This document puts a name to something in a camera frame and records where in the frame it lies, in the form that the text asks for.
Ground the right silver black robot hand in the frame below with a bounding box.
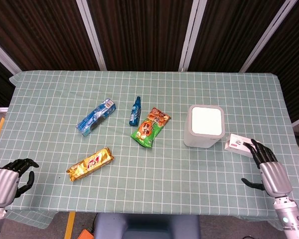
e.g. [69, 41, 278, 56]
[241, 138, 294, 199]

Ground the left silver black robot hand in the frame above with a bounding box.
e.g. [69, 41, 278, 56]
[0, 158, 40, 207]

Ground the white square container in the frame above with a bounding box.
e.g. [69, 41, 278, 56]
[183, 105, 226, 149]

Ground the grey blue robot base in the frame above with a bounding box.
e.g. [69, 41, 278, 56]
[93, 213, 200, 239]

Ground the small white cardboard box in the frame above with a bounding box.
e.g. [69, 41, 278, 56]
[225, 133, 264, 158]

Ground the gold biscuit pack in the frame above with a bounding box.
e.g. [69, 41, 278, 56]
[66, 147, 115, 183]

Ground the orange object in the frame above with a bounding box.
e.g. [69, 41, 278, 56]
[77, 229, 95, 239]

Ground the green white checked tablecloth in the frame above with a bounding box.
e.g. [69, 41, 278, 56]
[0, 70, 299, 231]

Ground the blue cookie box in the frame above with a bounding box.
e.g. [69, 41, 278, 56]
[76, 98, 116, 137]

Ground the green orange snack bag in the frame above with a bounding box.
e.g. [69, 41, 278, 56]
[130, 107, 172, 148]

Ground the small blue bottle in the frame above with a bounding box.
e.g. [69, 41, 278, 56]
[129, 96, 143, 127]

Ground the white screen frame post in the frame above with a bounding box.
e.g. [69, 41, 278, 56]
[0, 37, 22, 75]
[238, 0, 299, 73]
[178, 0, 201, 72]
[76, 0, 107, 72]

